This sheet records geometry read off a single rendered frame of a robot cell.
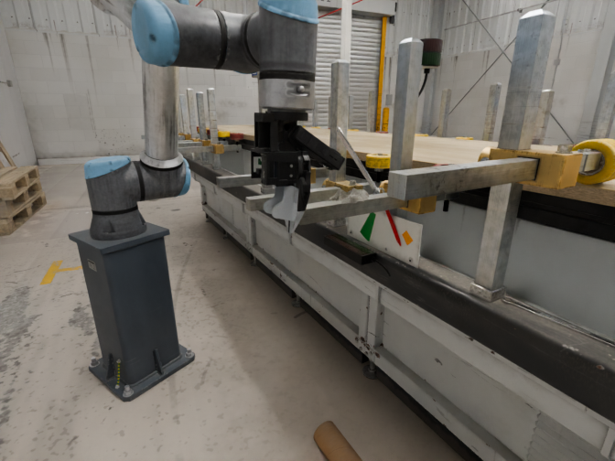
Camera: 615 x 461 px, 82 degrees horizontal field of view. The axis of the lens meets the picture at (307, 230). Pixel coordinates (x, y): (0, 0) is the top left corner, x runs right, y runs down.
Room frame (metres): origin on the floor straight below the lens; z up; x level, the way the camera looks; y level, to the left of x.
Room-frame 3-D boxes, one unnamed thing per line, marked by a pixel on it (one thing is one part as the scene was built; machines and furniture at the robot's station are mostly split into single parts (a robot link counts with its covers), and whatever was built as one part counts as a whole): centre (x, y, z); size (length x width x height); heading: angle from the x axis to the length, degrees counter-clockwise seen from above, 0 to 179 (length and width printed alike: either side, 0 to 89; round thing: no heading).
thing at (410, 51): (0.80, -0.21, 0.93); 0.04 x 0.04 x 0.48; 30
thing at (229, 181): (1.16, 0.08, 0.82); 0.44 x 0.03 x 0.04; 120
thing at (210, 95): (2.10, 0.54, 0.91); 0.04 x 0.04 x 0.48; 30
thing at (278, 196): (0.62, 0.05, 0.86); 0.06 x 0.03 x 0.09; 119
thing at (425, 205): (0.79, -0.23, 0.85); 0.14 x 0.06 x 0.05; 30
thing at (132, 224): (1.25, 0.70, 0.65); 0.19 x 0.19 x 0.10
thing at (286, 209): (0.60, 0.04, 0.86); 0.06 x 0.03 x 0.09; 119
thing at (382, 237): (0.82, -0.18, 0.75); 0.26 x 0.01 x 0.10; 30
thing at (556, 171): (0.57, -0.35, 0.95); 0.14 x 0.06 x 0.05; 30
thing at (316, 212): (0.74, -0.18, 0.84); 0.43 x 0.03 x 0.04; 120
